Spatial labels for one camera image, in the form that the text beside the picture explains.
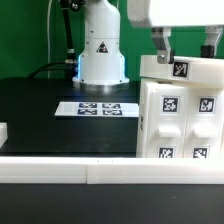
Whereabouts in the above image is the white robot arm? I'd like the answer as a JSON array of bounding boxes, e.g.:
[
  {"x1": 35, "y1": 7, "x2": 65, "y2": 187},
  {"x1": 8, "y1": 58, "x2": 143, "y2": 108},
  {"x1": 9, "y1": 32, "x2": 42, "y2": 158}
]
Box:
[{"x1": 73, "y1": 0, "x2": 224, "y2": 88}]

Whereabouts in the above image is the white cabinet door panel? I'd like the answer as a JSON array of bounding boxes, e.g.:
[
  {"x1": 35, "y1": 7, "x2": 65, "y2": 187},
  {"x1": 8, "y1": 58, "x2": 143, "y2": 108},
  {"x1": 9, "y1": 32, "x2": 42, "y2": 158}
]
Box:
[
  {"x1": 144, "y1": 84, "x2": 189, "y2": 158},
  {"x1": 183, "y1": 88, "x2": 224, "y2": 159}
]

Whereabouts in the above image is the white cabinet body box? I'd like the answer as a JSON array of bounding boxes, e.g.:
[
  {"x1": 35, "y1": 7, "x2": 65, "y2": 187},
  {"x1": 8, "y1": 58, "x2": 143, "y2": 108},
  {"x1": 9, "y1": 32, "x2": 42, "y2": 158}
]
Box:
[{"x1": 136, "y1": 79, "x2": 219, "y2": 158}]

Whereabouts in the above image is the white marker base plate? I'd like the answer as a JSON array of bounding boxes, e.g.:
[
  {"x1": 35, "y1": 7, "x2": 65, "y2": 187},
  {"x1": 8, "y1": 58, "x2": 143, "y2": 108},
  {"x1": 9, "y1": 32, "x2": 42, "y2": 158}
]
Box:
[{"x1": 55, "y1": 102, "x2": 139, "y2": 118}]

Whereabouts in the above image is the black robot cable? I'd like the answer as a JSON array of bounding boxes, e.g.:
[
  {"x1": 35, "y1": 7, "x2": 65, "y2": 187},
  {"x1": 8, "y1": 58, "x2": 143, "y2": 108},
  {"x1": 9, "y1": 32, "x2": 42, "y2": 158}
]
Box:
[{"x1": 27, "y1": 0, "x2": 81, "y2": 79}]

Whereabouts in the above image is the white thin cable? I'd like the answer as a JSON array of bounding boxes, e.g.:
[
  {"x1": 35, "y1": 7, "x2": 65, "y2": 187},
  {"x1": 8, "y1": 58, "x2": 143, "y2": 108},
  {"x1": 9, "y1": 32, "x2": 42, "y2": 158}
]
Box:
[{"x1": 46, "y1": 0, "x2": 54, "y2": 79}]

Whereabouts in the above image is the white cabinet top block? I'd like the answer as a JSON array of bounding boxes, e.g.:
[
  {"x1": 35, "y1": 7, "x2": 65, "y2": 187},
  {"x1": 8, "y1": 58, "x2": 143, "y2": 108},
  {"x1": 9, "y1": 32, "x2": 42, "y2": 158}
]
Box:
[{"x1": 140, "y1": 55, "x2": 224, "y2": 87}]

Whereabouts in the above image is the white border fence rail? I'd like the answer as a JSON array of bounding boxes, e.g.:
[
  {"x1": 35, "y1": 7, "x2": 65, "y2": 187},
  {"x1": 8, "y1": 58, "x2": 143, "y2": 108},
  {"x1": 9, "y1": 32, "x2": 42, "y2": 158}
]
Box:
[{"x1": 0, "y1": 156, "x2": 224, "y2": 184}]

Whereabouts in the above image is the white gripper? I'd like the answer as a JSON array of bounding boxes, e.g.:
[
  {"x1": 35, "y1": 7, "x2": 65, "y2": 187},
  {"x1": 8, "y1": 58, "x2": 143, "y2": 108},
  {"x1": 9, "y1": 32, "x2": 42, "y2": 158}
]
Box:
[{"x1": 127, "y1": 0, "x2": 224, "y2": 64}]

